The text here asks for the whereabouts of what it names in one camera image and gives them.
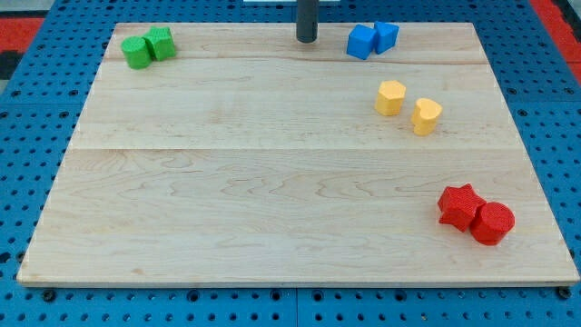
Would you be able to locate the light wooden board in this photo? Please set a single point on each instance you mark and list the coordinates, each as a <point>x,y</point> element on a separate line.
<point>253,160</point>

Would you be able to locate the yellow hexagon block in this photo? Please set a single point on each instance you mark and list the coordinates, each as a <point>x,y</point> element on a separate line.
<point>390,97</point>

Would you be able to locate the blue cube block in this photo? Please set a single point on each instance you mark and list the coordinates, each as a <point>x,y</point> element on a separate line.
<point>361,41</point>

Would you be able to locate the yellow heart block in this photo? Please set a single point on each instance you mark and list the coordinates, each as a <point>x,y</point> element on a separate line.
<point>425,116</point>

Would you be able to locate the blue triangle block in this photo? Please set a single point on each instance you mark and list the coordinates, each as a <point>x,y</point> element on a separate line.
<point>387,35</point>

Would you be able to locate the red star block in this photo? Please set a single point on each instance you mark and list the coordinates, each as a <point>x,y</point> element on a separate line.
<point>459,206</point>

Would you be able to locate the green star block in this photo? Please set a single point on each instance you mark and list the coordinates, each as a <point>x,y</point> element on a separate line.
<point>160,42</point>

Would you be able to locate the green cylinder block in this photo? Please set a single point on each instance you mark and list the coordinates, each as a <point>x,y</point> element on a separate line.
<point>135,52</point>

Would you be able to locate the red cylinder block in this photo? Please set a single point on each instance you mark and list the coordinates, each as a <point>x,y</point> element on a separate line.
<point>492,223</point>

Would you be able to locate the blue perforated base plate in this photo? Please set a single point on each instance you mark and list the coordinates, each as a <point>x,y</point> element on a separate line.
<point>45,95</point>

